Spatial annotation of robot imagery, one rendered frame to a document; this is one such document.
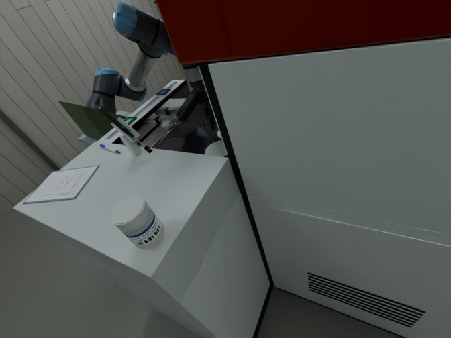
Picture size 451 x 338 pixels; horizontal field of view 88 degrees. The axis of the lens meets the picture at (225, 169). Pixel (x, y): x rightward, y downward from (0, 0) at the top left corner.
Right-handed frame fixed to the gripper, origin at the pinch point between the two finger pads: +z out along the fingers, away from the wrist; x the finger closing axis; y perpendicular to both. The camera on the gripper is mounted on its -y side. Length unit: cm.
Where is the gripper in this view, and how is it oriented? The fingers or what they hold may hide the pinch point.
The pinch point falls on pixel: (213, 135)
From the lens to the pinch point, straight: 84.9
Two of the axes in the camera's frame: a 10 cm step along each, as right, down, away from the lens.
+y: 8.6, -4.7, 1.9
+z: 2.7, 7.4, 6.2
